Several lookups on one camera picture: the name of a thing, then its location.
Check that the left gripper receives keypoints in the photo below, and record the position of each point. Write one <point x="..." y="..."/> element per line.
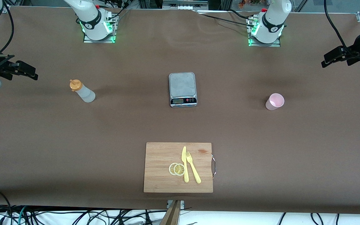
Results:
<point x="356" y="51"/>

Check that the translucent sauce bottle orange cap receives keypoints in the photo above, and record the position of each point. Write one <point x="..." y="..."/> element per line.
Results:
<point x="84" y="92"/>

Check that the pink plastic cup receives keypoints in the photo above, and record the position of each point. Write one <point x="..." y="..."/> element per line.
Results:
<point x="275" y="101"/>

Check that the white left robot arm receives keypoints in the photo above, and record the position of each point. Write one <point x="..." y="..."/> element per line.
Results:
<point x="272" y="22"/>

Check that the silver digital kitchen scale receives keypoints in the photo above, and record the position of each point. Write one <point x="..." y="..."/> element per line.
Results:
<point x="182" y="87"/>

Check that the white power strip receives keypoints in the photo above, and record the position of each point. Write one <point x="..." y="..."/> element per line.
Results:
<point x="180" y="7"/>

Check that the wooden cutting board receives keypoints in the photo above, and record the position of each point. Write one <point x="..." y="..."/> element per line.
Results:
<point x="161" y="168"/>

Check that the yellow lemon slice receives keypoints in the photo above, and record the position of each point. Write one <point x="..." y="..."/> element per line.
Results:
<point x="179" y="169"/>
<point x="171" y="168"/>

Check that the yellow plastic fork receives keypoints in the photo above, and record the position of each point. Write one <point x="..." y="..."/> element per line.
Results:
<point x="193" y="168"/>

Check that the yellow plastic knife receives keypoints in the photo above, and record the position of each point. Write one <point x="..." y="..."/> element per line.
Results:
<point x="184" y="165"/>

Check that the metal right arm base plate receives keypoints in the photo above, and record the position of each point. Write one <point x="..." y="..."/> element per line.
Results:
<point x="98" y="41"/>

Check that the wooden post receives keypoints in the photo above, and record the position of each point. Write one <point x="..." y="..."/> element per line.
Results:
<point x="170" y="215"/>

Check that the small metal bracket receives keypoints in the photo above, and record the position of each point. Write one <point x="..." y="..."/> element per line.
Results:
<point x="182" y="203"/>

